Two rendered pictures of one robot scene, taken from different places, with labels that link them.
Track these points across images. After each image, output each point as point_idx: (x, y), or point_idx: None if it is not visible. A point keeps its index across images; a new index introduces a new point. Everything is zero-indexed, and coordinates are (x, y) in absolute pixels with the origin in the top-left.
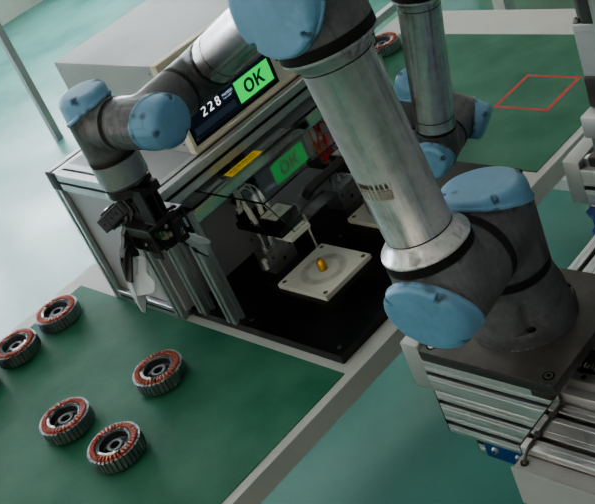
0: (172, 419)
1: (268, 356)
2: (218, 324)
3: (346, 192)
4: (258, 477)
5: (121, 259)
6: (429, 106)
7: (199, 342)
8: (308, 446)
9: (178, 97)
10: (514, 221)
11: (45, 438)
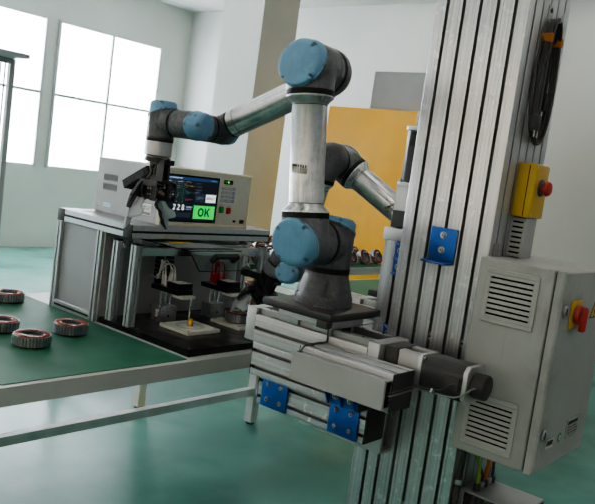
0: (70, 344)
1: (141, 343)
2: (113, 328)
3: (215, 308)
4: (119, 372)
5: (130, 194)
6: None
7: (98, 329)
8: (151, 380)
9: (213, 120)
10: (344, 234)
11: None
